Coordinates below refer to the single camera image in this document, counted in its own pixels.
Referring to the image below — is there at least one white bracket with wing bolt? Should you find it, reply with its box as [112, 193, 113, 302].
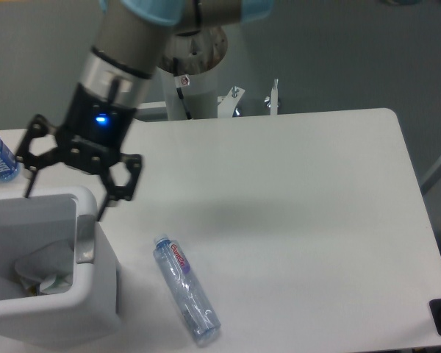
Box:
[264, 78, 279, 115]

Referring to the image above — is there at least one clear plastic bag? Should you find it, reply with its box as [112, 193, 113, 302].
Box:
[14, 240, 74, 296]

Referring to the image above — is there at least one white trash can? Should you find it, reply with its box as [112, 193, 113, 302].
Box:
[0, 187, 121, 349]

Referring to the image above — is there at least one clear plastic bottle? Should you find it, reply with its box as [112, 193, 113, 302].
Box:
[153, 235, 221, 346]

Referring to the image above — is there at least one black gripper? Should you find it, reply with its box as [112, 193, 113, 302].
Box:
[15, 84, 143, 221]

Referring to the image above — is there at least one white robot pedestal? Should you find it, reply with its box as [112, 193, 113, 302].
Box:
[158, 26, 228, 121]

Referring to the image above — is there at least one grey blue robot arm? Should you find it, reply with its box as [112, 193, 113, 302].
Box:
[15, 1, 273, 207]

